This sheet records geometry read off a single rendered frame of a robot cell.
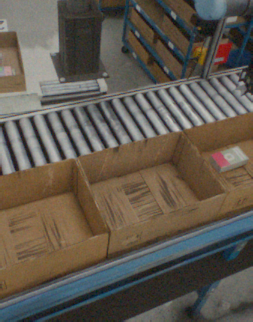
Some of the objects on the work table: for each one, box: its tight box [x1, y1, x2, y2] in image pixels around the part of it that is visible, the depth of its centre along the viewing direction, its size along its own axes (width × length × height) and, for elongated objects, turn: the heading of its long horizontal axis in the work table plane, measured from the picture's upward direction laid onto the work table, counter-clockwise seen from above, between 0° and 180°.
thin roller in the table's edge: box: [43, 86, 99, 97], centre depth 191 cm, size 2×28×2 cm, turn 103°
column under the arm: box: [50, 0, 109, 84], centre depth 192 cm, size 26×26×33 cm
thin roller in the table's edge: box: [41, 80, 96, 90], centre depth 194 cm, size 2×28×2 cm, turn 103°
